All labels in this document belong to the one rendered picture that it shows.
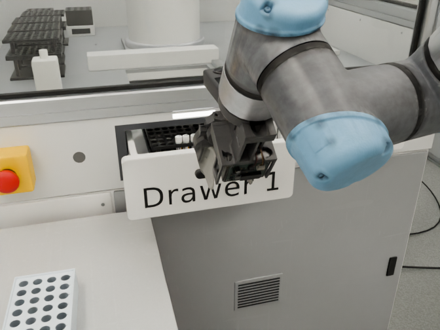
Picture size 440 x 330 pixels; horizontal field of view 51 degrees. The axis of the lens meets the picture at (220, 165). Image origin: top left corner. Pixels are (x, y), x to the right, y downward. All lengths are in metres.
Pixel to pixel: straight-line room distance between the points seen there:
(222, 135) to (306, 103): 0.21
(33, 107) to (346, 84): 0.58
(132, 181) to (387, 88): 0.45
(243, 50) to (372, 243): 0.85
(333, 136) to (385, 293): 1.01
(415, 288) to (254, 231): 1.09
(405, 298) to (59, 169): 1.44
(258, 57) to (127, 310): 0.43
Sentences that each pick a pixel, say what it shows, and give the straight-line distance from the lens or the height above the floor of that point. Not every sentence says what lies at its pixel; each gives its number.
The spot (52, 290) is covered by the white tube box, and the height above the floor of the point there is 0.79.
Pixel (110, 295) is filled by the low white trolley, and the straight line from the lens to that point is 0.72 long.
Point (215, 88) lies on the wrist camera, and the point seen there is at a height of 1.06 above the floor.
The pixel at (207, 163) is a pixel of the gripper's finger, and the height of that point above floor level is 0.95.
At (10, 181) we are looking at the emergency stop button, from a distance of 0.82.
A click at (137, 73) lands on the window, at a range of 0.84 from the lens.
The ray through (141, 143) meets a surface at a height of 0.84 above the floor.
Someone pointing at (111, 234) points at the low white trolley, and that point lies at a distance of 0.85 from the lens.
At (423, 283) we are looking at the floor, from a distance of 2.04.
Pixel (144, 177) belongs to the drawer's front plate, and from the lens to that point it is 0.73.
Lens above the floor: 1.24
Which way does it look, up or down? 27 degrees down
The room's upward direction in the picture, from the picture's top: straight up
